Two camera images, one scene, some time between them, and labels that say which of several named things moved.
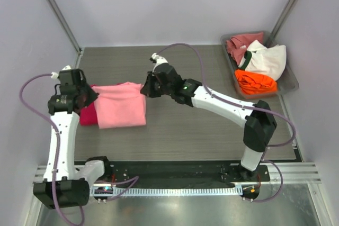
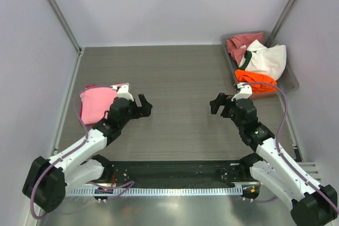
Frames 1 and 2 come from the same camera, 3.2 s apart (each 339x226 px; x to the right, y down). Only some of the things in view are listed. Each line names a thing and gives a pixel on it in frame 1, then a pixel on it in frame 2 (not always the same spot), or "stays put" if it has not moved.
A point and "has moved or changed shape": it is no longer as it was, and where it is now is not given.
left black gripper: [92, 96] → [145, 109]
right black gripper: [148, 90] → [222, 99]
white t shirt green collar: [259, 57] stays put
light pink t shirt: [122, 105] has moved or changed shape
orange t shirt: [251, 82] stays put
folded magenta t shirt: [88, 115] stays put
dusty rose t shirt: [237, 45] stays put
